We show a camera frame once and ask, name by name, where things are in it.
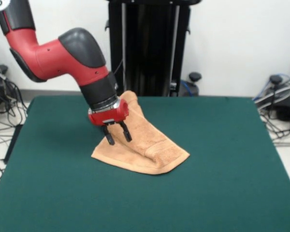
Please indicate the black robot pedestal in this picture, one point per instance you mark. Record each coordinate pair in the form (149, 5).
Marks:
(147, 48)

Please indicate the dark green table cloth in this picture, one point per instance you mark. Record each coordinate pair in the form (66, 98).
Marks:
(62, 193)

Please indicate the tan terry towel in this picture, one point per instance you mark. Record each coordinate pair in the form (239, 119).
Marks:
(145, 145)

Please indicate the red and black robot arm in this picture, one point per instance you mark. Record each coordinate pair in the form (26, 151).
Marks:
(62, 58)

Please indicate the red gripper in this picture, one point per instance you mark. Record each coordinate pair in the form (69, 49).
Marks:
(108, 116)

